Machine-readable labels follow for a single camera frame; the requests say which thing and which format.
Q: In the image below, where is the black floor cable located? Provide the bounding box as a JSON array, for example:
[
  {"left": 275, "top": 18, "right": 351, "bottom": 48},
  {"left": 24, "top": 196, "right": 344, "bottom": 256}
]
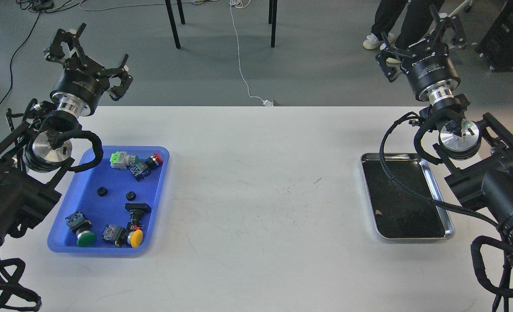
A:
[{"left": 0, "top": 0, "right": 79, "bottom": 156}]

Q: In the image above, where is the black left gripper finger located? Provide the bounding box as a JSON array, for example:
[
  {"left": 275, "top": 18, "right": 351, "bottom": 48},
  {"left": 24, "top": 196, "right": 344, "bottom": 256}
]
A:
[
  {"left": 94, "top": 54, "right": 134, "bottom": 102},
  {"left": 44, "top": 23, "right": 90, "bottom": 68}
]

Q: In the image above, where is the black equipment case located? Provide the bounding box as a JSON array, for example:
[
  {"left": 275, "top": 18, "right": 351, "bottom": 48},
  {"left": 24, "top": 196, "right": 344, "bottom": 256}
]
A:
[{"left": 475, "top": 0, "right": 513, "bottom": 72}]

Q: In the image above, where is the black table leg left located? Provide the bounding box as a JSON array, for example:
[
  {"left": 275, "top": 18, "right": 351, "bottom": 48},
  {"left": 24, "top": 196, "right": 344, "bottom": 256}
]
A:
[{"left": 165, "top": 0, "right": 185, "bottom": 49}]

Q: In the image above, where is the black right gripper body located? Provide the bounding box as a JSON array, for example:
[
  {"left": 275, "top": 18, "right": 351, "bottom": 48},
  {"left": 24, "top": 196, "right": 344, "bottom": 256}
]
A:
[{"left": 401, "top": 43, "right": 461, "bottom": 101}]

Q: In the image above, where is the yellow mushroom push button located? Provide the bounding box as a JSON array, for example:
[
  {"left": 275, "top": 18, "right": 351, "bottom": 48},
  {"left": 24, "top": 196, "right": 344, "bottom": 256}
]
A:
[{"left": 101, "top": 224, "right": 144, "bottom": 248}]

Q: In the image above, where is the person in black trousers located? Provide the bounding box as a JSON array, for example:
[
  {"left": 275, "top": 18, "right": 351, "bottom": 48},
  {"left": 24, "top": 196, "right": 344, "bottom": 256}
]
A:
[{"left": 363, "top": 0, "right": 445, "bottom": 64}]

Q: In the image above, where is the black table leg right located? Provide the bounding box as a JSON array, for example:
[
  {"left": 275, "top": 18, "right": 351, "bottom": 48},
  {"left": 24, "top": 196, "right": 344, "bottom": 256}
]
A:
[{"left": 268, "top": 0, "right": 278, "bottom": 48}]

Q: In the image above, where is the red push button switch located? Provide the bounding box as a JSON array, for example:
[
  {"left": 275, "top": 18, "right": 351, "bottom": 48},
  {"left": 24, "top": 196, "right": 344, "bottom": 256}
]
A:
[{"left": 128, "top": 152, "right": 163, "bottom": 182}]

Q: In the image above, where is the small black gear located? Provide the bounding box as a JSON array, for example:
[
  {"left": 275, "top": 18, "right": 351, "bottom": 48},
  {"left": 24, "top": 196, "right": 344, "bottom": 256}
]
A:
[
  {"left": 96, "top": 186, "right": 108, "bottom": 197},
  {"left": 124, "top": 191, "right": 137, "bottom": 201}
]

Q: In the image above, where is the white power cable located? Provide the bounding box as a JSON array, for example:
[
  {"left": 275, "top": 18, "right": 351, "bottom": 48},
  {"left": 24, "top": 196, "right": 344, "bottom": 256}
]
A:
[{"left": 229, "top": 0, "right": 274, "bottom": 107}]

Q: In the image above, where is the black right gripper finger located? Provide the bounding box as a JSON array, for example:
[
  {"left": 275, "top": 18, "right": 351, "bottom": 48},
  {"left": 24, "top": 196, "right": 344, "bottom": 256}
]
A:
[
  {"left": 421, "top": 5, "right": 467, "bottom": 50},
  {"left": 375, "top": 31, "right": 419, "bottom": 83}
]

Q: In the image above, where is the silver metal tray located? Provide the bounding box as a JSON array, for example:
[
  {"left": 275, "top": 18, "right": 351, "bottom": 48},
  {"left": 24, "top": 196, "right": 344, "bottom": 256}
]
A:
[{"left": 360, "top": 153, "right": 455, "bottom": 243}]

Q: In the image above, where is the black push button switch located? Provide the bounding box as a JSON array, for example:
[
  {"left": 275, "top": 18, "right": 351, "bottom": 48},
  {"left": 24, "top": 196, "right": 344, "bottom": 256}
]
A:
[{"left": 124, "top": 203, "right": 152, "bottom": 231}]

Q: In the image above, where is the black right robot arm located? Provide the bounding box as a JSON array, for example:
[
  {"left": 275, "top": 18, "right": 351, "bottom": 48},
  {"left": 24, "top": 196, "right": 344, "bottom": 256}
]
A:
[{"left": 376, "top": 5, "right": 513, "bottom": 312}]

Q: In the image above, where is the green mushroom push button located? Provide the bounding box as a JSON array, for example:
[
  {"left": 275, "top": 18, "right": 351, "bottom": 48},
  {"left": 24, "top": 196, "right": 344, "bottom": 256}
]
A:
[{"left": 65, "top": 211, "right": 96, "bottom": 247}]

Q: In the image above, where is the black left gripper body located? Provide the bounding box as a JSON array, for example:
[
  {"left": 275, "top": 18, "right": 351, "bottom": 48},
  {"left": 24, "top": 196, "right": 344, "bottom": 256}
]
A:
[{"left": 50, "top": 58, "right": 109, "bottom": 117}]

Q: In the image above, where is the black table leg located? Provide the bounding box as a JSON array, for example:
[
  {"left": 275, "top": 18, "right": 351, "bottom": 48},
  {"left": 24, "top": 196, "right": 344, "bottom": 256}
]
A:
[
  {"left": 268, "top": 0, "right": 278, "bottom": 48},
  {"left": 165, "top": 0, "right": 185, "bottom": 49}
]

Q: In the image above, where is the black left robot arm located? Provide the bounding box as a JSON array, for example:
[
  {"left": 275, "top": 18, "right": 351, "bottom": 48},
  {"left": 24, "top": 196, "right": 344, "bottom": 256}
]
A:
[{"left": 0, "top": 23, "right": 133, "bottom": 312}]

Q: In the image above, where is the green white push button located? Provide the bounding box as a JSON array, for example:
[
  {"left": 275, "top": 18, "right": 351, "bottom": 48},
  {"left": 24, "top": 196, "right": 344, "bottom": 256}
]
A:
[{"left": 109, "top": 151, "right": 139, "bottom": 169}]

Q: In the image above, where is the blue plastic tray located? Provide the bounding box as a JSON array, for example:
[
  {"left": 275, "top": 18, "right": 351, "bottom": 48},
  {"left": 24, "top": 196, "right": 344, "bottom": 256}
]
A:
[{"left": 47, "top": 146, "right": 170, "bottom": 254}]

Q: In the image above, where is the white chair base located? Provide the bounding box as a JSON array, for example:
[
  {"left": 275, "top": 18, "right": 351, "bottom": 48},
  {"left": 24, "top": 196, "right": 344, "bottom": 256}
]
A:
[{"left": 448, "top": 0, "right": 475, "bottom": 16}]

